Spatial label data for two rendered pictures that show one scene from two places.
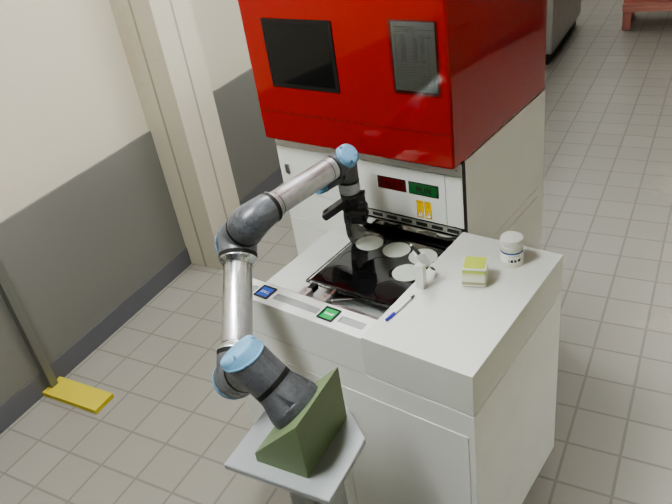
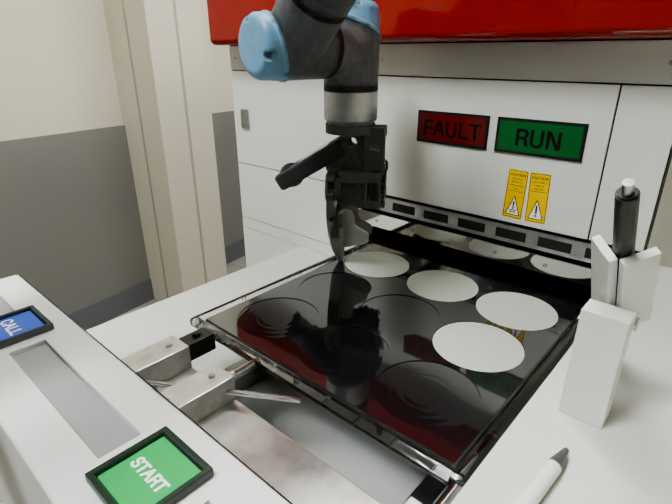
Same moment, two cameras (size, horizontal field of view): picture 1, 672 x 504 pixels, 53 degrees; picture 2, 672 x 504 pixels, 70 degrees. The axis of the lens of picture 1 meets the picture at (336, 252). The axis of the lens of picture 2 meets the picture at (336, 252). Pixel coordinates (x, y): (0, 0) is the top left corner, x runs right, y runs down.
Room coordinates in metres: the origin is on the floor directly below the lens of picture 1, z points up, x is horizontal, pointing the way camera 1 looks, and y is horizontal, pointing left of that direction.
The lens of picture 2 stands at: (1.41, -0.07, 1.21)
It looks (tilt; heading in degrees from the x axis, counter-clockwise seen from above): 23 degrees down; 0
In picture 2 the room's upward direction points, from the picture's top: straight up
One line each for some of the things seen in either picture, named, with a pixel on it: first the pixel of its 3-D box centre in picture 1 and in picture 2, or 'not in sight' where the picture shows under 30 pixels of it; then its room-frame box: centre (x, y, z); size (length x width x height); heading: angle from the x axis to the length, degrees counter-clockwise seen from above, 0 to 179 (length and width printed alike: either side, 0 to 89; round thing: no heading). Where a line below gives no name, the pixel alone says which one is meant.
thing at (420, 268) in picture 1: (422, 266); (609, 324); (1.70, -0.25, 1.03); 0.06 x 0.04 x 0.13; 139
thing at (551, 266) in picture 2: (407, 235); (466, 263); (2.11, -0.27, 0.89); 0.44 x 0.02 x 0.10; 49
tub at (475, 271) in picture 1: (475, 271); not in sight; (1.68, -0.41, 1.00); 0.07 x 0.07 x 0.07; 68
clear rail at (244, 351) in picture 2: (350, 294); (296, 383); (1.81, -0.02, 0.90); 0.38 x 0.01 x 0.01; 49
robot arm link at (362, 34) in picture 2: (345, 167); (349, 47); (2.10, -0.08, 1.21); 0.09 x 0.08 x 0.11; 131
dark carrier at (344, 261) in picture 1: (380, 265); (398, 314); (1.94, -0.14, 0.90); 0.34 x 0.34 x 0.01; 49
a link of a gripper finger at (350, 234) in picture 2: (356, 234); (349, 236); (2.09, -0.08, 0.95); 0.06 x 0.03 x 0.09; 78
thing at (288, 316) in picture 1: (300, 321); (86, 458); (1.71, 0.15, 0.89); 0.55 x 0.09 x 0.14; 49
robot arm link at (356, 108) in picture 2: (349, 186); (351, 107); (2.11, -0.08, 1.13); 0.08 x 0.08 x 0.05
